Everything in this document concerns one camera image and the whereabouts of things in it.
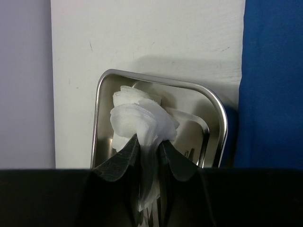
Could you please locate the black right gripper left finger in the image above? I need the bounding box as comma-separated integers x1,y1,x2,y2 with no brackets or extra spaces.
78,135,140,227

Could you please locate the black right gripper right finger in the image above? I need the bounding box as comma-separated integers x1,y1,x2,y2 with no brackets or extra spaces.
158,141,218,227

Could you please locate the stainless steel tray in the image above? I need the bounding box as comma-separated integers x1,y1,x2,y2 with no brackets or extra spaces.
90,69,228,168

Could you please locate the blue surgical drape cloth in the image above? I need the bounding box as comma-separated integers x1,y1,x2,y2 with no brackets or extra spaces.
234,0,303,169

